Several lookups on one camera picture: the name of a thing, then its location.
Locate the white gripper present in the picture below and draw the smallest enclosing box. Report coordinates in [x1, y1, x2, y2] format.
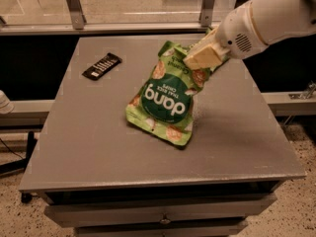
[184, 1, 268, 70]

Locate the green dang rice chip bag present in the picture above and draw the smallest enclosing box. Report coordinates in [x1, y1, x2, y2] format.
[125, 41, 210, 146]

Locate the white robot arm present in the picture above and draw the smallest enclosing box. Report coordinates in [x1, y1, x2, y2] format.
[184, 0, 316, 70]

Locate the green kettle chip bag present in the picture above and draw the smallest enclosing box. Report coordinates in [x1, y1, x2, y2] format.
[205, 27, 229, 72]

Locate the black rxbar chocolate bar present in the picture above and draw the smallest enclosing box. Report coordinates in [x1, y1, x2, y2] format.
[82, 52, 122, 81]

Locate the grey drawer cabinet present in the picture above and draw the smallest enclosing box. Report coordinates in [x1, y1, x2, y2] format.
[37, 181, 284, 237]

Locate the white object at left edge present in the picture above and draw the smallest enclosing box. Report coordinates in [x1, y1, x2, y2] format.
[0, 90, 14, 115]

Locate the black chair base leg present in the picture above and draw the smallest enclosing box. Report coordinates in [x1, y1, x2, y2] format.
[0, 130, 38, 204]

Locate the metal window frame rail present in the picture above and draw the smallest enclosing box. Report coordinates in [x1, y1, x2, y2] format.
[0, 0, 245, 37]

